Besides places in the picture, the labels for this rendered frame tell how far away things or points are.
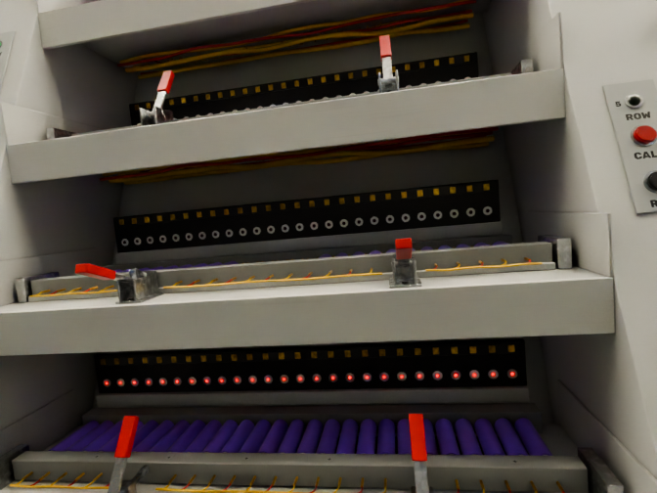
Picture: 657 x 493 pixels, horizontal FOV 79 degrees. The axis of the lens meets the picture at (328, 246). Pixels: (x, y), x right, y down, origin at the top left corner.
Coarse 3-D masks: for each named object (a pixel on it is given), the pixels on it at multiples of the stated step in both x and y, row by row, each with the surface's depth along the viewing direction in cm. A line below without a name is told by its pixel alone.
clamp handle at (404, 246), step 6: (396, 240) 29; (402, 240) 29; (408, 240) 29; (396, 246) 29; (402, 246) 29; (408, 246) 29; (396, 252) 30; (402, 252) 30; (408, 252) 30; (396, 258) 32; (402, 258) 32; (408, 258) 32; (402, 264) 35; (408, 264) 35
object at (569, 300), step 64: (64, 256) 53; (128, 256) 59; (192, 256) 57; (576, 256) 37; (0, 320) 40; (64, 320) 39; (128, 320) 38; (192, 320) 37; (256, 320) 36; (320, 320) 35; (384, 320) 34; (448, 320) 33; (512, 320) 33; (576, 320) 32
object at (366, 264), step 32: (352, 256) 40; (384, 256) 39; (416, 256) 39; (448, 256) 38; (480, 256) 38; (512, 256) 37; (544, 256) 37; (32, 288) 46; (64, 288) 45; (96, 288) 44
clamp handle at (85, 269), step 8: (80, 264) 34; (88, 264) 33; (80, 272) 33; (88, 272) 33; (96, 272) 34; (104, 272) 35; (112, 272) 36; (136, 272) 40; (104, 280) 37; (120, 280) 38; (128, 280) 38
